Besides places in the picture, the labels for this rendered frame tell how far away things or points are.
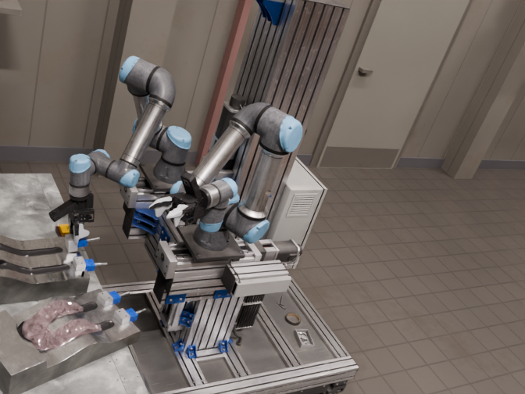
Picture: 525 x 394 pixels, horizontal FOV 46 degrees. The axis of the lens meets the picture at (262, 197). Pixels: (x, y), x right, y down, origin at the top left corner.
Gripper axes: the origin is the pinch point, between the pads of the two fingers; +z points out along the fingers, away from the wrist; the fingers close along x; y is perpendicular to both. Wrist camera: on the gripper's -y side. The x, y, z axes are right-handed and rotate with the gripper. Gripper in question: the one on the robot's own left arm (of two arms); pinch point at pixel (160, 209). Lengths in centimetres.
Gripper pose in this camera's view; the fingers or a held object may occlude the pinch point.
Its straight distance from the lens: 188.5
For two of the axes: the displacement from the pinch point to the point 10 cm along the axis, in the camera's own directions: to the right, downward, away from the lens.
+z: -5.6, 2.6, -7.9
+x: -8.1, -3.8, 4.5
